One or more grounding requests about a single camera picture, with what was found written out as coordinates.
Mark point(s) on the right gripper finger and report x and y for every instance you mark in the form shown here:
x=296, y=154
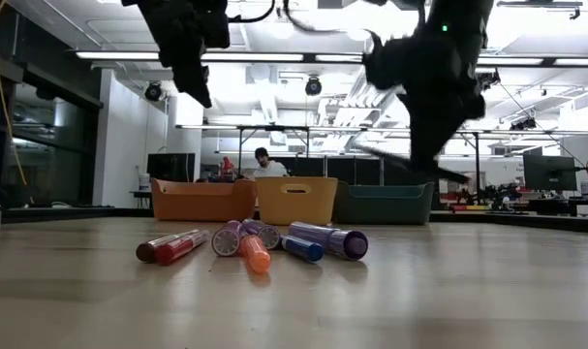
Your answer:
x=429, y=140

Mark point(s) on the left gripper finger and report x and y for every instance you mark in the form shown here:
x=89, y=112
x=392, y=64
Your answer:
x=194, y=82

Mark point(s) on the violet wide-cap marker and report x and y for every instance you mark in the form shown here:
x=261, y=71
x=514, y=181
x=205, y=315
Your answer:
x=342, y=241

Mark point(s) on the purple thick marker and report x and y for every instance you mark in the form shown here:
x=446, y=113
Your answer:
x=268, y=236
x=228, y=240

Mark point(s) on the blue marker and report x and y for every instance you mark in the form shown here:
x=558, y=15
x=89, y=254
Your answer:
x=303, y=248

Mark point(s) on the bright red thin marker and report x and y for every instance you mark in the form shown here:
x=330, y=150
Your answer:
x=172, y=252

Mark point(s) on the dark red thin marker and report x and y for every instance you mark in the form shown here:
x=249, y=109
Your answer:
x=145, y=252

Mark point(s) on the orange highlighter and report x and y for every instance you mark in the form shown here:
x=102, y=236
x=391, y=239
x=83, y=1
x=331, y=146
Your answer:
x=257, y=257

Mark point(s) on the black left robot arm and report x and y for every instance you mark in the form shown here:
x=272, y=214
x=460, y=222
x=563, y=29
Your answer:
x=177, y=12

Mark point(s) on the black ceiling spotlight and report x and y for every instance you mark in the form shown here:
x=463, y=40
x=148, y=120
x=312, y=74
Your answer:
x=153, y=92
x=313, y=87

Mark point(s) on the multicoloured block row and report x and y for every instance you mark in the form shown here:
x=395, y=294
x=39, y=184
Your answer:
x=470, y=207

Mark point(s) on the teal plastic bin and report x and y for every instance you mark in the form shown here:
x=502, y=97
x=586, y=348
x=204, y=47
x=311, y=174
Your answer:
x=385, y=206

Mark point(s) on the long ceiling light strip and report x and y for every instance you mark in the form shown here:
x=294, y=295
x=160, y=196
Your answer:
x=274, y=56

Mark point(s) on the black monitor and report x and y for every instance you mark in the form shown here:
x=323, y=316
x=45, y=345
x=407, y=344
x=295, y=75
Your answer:
x=550, y=172
x=170, y=167

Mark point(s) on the small red object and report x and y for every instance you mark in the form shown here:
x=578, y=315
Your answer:
x=227, y=167

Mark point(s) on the black partition panels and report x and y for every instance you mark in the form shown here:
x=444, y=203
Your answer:
x=342, y=169

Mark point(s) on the white container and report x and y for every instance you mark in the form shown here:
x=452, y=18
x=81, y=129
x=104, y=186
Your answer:
x=144, y=183

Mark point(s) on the person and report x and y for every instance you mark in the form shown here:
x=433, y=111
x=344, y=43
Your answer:
x=270, y=168

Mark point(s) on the orange plastic bin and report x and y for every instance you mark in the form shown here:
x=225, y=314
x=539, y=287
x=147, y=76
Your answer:
x=201, y=201

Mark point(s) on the yellow plastic bin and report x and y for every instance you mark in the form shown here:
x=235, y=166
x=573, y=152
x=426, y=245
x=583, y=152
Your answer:
x=296, y=208

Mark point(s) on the black metal frame stand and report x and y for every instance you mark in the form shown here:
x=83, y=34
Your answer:
x=274, y=128
x=477, y=165

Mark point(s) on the black ceiling camera rig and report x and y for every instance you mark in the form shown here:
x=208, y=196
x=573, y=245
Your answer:
x=523, y=124
x=492, y=77

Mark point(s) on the black aluminium table frame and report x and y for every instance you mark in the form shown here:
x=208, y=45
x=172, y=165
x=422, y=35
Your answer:
x=56, y=213

